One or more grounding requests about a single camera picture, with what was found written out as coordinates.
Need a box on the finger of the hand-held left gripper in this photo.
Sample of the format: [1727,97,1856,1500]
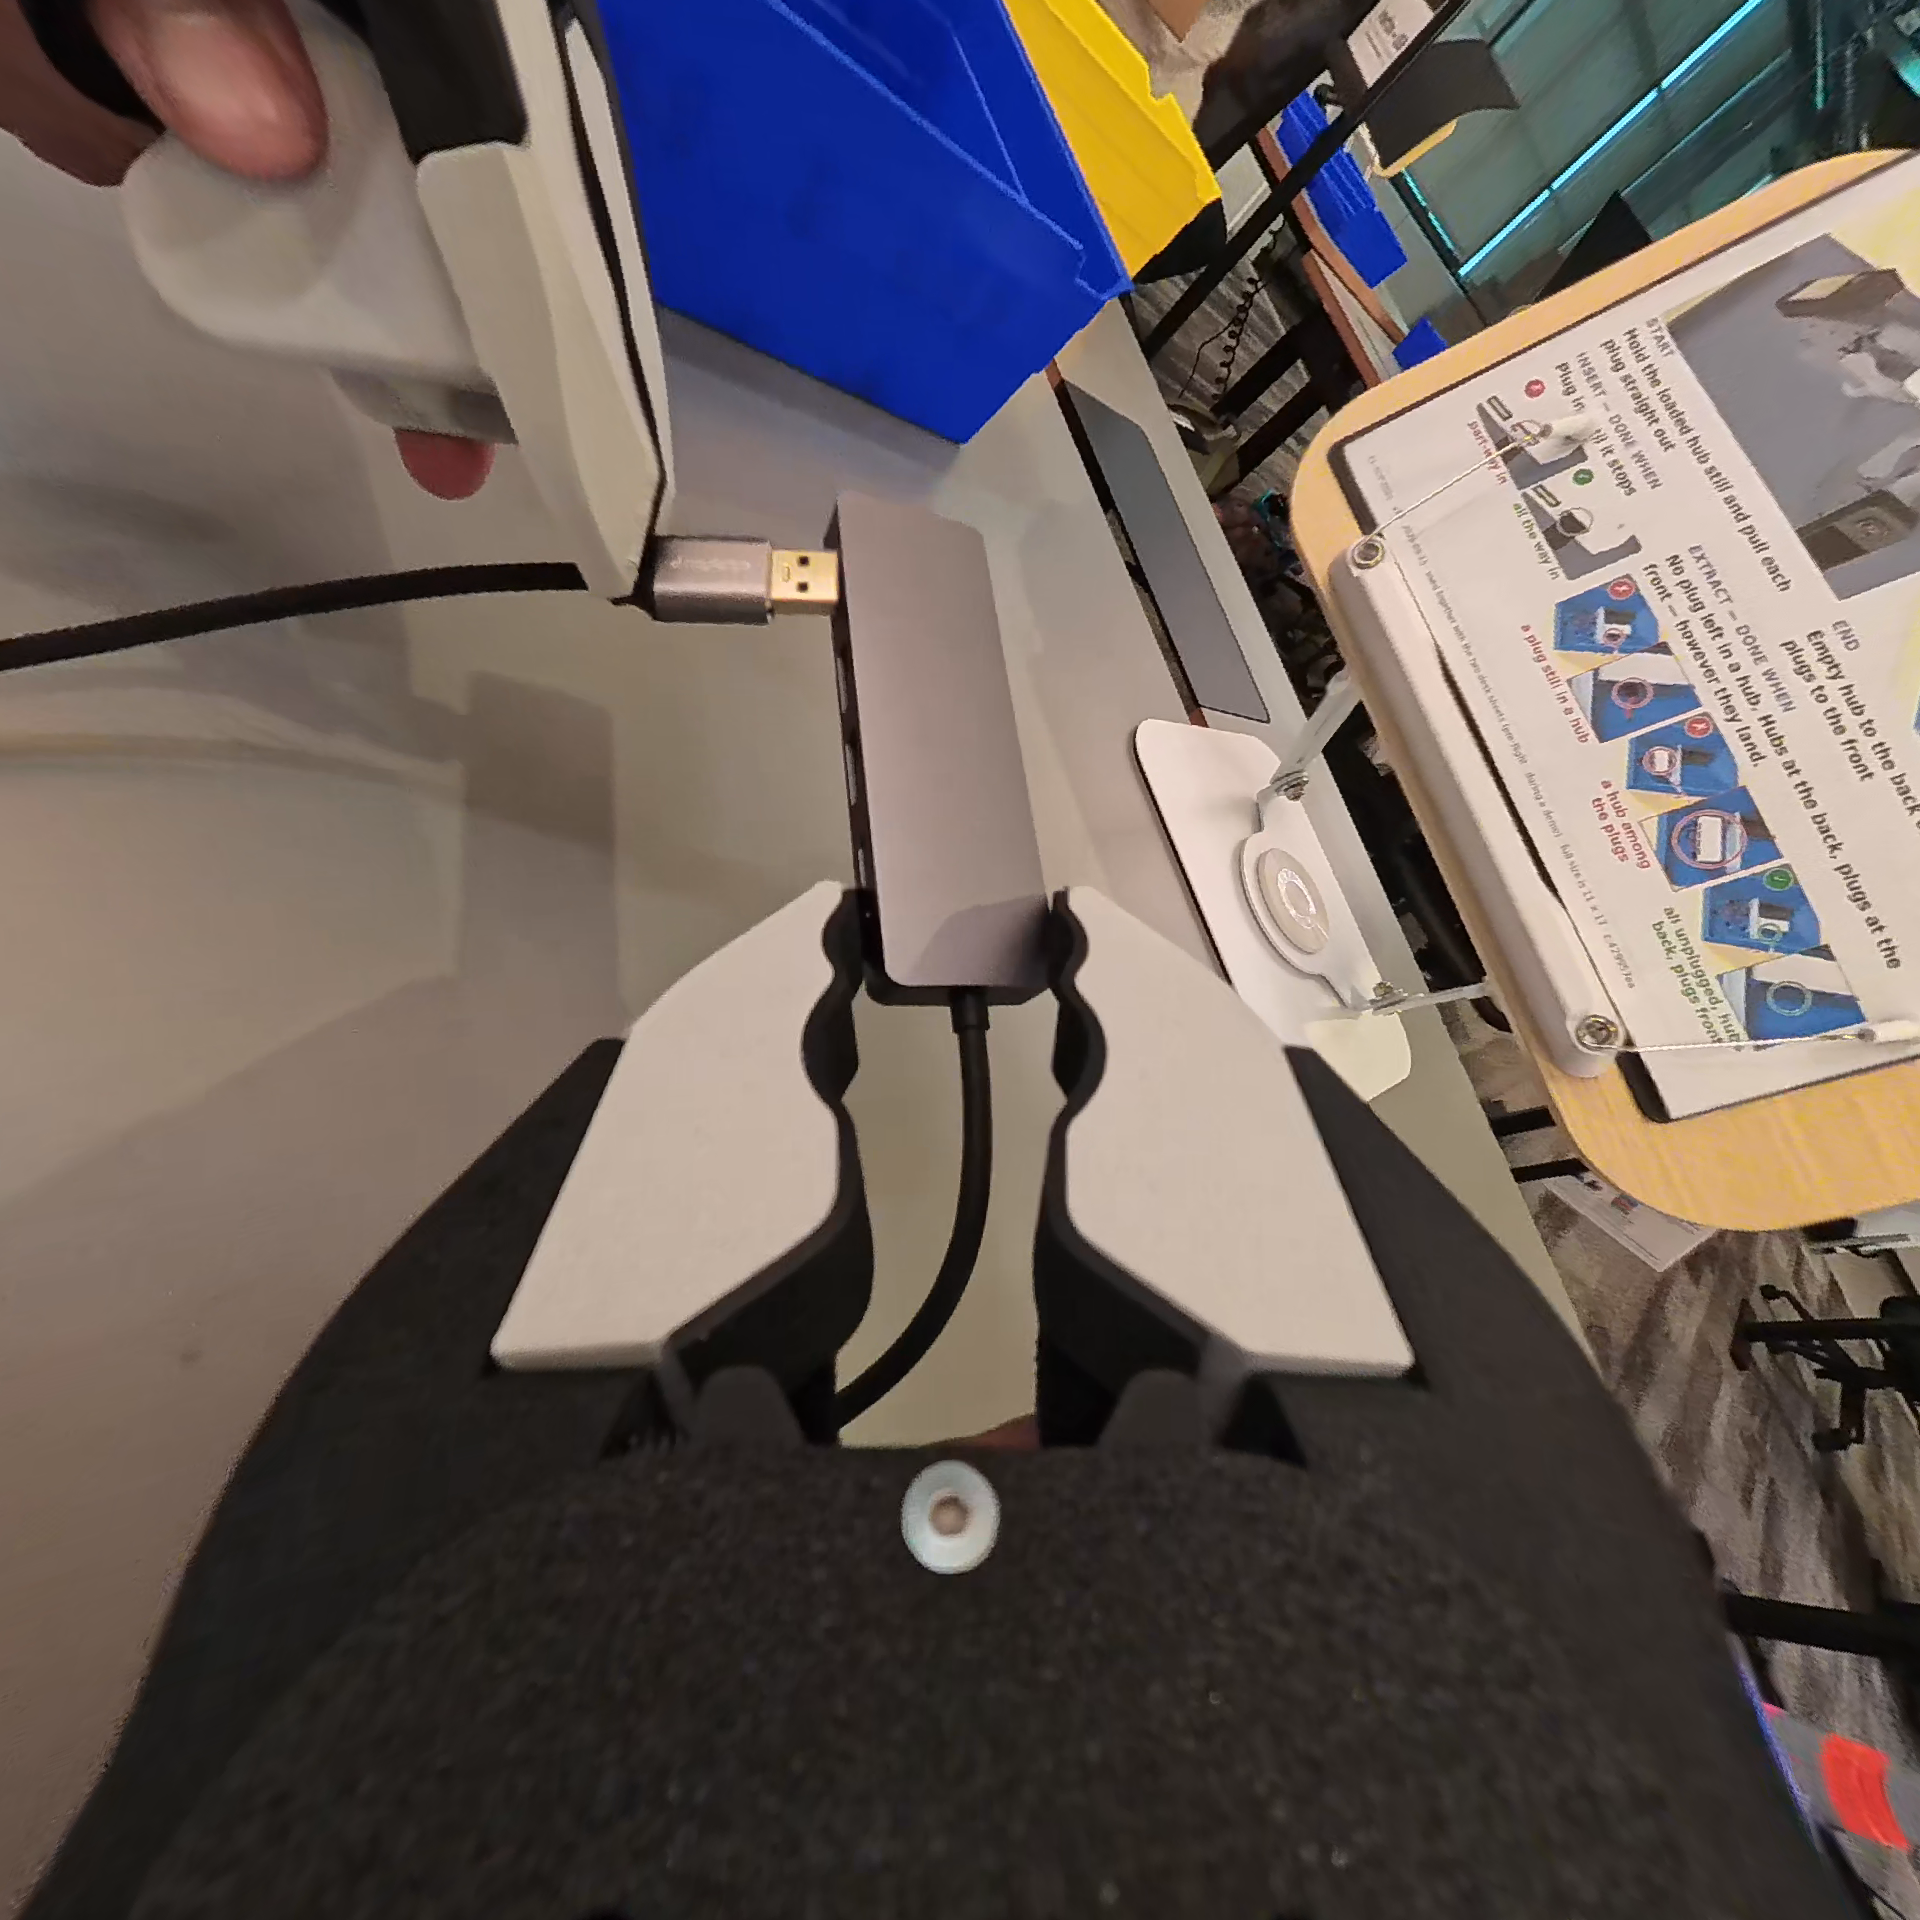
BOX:
[574,0,681,510]
[416,30,663,605]

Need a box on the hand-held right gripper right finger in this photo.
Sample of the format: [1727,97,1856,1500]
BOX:
[1031,883,1420,1434]

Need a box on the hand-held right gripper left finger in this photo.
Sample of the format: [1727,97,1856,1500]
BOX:
[489,883,879,1443]

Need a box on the braided usb cable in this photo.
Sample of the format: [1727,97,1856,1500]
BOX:
[0,538,842,675]

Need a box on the grey usb hub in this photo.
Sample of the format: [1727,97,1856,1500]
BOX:
[828,492,1051,1445]

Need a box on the person's left hand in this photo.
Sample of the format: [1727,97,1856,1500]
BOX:
[0,0,496,505]

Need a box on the yellow plastic bin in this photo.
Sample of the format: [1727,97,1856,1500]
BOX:
[1001,0,1226,278]

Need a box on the black desk panel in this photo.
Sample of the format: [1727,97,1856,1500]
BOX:
[1056,382,1273,722]

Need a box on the printed instruction sheet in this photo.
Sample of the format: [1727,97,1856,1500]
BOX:
[1342,225,1920,1125]

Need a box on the small blue plastic bin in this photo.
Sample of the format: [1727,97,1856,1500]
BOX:
[1276,90,1450,369]

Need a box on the black sign stand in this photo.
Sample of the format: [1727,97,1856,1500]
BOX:
[1200,0,1521,184]

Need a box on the orange cone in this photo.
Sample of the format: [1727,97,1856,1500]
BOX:
[1770,1710,1913,1864]

